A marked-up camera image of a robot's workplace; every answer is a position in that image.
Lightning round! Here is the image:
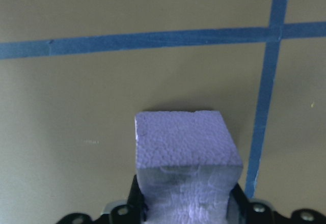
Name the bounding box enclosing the purple foam block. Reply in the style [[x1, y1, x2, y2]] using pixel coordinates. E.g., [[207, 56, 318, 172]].
[[133, 109, 244, 224]]

